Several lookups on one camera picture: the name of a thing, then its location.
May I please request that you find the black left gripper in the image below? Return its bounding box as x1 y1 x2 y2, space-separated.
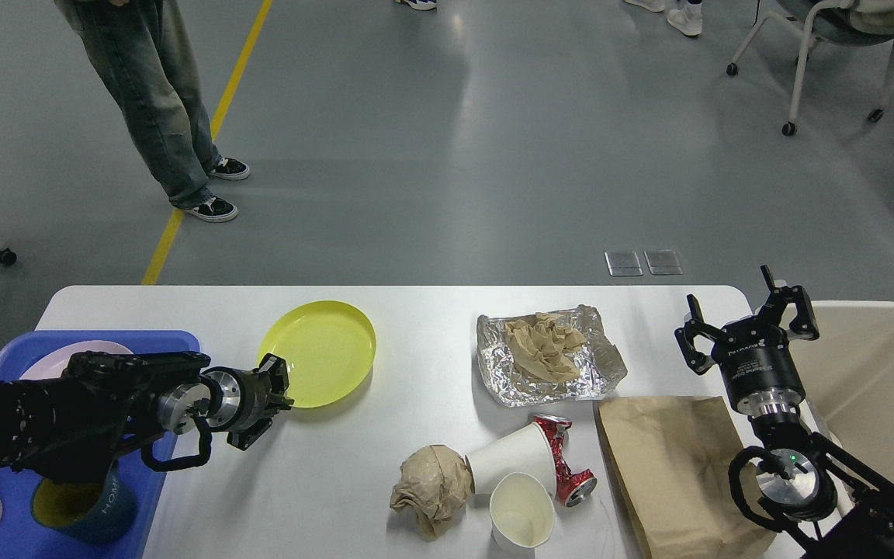
199 353 295 452

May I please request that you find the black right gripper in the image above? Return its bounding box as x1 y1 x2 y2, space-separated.
674 265 820 415

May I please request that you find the yellow plate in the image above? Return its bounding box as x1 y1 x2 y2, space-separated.
258 300 376 409

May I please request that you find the dark green mug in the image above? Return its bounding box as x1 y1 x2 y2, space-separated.
31 464 137 544

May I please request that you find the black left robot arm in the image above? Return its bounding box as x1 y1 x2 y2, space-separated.
0 351 293 484

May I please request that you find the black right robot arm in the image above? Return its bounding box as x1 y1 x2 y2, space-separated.
674 266 894 558

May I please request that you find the right floor outlet plate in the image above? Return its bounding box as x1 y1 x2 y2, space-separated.
643 250 684 276

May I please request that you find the floor outlet plate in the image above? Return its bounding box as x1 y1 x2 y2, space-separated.
604 250 643 277
643 250 684 276

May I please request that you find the white plastic bin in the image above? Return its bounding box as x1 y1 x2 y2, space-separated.
791 300 894 484

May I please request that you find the left floor outlet plate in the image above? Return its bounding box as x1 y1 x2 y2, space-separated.
604 250 643 277

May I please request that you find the brown paper bag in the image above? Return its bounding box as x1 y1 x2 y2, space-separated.
598 396 776 558

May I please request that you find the aluminium foil sheet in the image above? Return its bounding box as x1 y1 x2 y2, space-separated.
476 305 628 407

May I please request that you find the crumpled brown paper ball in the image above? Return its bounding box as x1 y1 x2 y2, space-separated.
388 445 474 540

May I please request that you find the pink plate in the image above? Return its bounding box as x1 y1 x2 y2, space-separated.
19 339 133 380

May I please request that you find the crushed red can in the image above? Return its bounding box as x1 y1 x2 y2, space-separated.
531 413 598 507

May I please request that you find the lying white paper cup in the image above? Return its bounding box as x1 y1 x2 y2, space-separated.
466 422 556 498

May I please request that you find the blue plastic tray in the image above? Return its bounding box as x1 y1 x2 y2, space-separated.
0 330 201 558

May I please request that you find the upright white paper cup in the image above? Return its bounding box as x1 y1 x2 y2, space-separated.
489 473 556 554

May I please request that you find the white sneakers person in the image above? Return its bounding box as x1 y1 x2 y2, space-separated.
625 0 705 38

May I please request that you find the office chair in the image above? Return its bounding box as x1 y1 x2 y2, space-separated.
725 1 894 137

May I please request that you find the person in baggy jeans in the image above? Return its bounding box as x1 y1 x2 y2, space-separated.
56 1 251 223

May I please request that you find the person in black trousers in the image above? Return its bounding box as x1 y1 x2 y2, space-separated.
395 0 438 11

